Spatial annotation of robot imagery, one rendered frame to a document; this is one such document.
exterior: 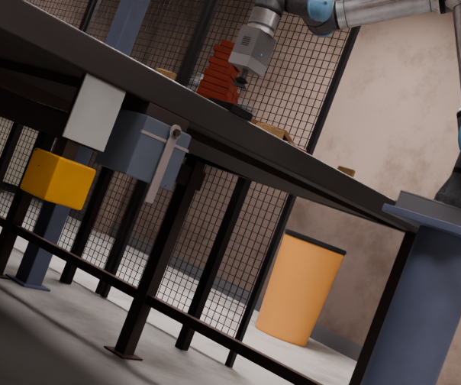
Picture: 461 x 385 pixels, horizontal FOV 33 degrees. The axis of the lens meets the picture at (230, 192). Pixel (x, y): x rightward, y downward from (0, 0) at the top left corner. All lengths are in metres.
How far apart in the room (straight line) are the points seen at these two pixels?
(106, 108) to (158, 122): 0.11
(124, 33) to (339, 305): 2.94
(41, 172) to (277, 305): 4.10
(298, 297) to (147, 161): 3.93
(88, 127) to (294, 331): 4.11
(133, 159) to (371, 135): 4.88
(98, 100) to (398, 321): 0.94
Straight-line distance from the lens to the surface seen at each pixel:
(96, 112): 1.44
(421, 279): 1.95
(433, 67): 6.21
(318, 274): 5.37
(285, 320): 5.39
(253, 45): 2.02
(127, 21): 4.01
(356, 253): 6.03
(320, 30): 2.16
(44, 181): 1.39
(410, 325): 1.95
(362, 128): 6.34
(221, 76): 3.00
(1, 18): 1.29
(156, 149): 1.52
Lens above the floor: 0.72
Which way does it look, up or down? 1 degrees up
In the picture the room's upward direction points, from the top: 21 degrees clockwise
